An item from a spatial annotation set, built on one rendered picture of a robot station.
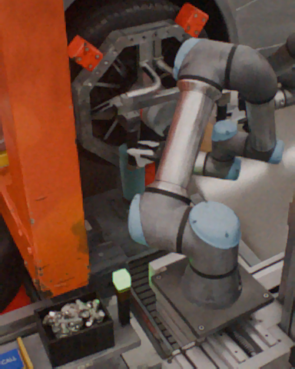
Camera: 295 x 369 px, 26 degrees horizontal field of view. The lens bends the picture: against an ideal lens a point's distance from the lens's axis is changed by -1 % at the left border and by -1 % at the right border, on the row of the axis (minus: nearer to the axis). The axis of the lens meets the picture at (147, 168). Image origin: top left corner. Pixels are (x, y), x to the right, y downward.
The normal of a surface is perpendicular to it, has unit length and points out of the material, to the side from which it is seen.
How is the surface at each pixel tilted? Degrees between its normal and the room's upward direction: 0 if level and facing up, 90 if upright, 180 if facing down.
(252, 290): 0
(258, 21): 90
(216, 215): 7
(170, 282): 0
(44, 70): 90
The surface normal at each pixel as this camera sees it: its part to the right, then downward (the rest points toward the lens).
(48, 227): 0.45, 0.51
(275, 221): -0.02, -0.81
